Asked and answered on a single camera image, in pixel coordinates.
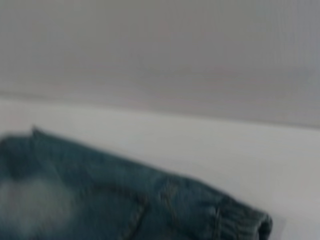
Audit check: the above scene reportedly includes blue denim shorts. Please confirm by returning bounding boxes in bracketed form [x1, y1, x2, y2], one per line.
[0, 124, 274, 240]

